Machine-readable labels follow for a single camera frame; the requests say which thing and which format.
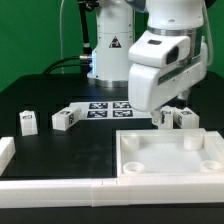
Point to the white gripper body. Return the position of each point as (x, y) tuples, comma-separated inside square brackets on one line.
[(160, 71)]

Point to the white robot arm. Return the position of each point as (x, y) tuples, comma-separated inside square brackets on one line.
[(120, 24)]

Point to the white fence wall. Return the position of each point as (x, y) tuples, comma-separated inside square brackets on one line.
[(123, 190)]

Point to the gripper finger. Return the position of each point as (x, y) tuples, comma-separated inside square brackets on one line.
[(156, 118)]

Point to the white marker tag sheet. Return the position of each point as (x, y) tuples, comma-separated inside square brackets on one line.
[(108, 110)]

